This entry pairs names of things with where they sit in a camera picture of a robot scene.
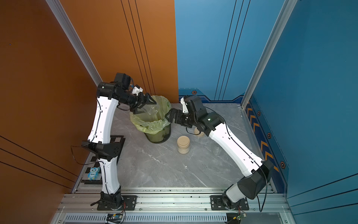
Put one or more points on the black white checkerboard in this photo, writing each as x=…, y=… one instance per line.
x=106, y=151

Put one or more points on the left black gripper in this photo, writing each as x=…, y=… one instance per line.
x=142, y=102

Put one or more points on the aluminium corner post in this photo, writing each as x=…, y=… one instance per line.
x=67, y=26
x=281, y=21

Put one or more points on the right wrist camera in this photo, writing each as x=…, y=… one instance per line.
x=184, y=106

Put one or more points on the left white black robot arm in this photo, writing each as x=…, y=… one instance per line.
x=109, y=96

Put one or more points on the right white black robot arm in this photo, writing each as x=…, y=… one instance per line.
x=256, y=171

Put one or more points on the yellow-green plastic bin liner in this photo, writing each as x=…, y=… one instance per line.
x=152, y=119

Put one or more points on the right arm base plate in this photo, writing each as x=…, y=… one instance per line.
x=220, y=204

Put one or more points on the green circuit board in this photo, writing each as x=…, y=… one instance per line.
x=116, y=218
x=239, y=217

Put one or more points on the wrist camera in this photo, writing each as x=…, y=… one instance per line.
x=136, y=90
x=184, y=106

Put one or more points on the right aluminium corner post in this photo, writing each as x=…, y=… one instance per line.
x=281, y=21

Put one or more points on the blue owl figurine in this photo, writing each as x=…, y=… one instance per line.
x=93, y=173

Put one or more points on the left green circuit board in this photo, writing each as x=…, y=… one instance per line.
x=116, y=218

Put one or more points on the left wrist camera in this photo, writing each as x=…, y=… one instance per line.
x=136, y=90

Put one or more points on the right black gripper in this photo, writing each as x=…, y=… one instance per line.
x=174, y=111

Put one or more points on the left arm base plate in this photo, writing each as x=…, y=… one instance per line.
x=127, y=203

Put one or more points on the left aluminium corner post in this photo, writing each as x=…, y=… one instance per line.
x=67, y=26

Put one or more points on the right green circuit board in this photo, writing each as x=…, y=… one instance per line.
x=239, y=217

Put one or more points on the aluminium front rail frame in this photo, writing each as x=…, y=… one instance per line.
x=172, y=205

